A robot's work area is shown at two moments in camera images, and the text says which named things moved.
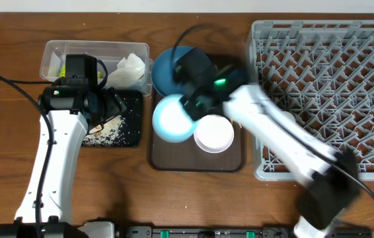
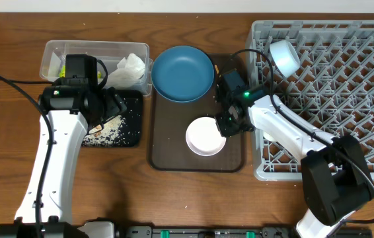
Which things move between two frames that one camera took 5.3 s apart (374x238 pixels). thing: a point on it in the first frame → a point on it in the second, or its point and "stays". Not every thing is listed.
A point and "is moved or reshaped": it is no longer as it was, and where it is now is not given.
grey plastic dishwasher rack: [339, 78] stays
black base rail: [234, 231] stays
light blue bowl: [171, 121] → [285, 57]
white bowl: [213, 133] is moved or reshaped
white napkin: [129, 75] stays
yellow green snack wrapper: [63, 73] stays
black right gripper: [195, 112] → [225, 130]
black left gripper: [111, 103] stays
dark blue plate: [162, 73] stays
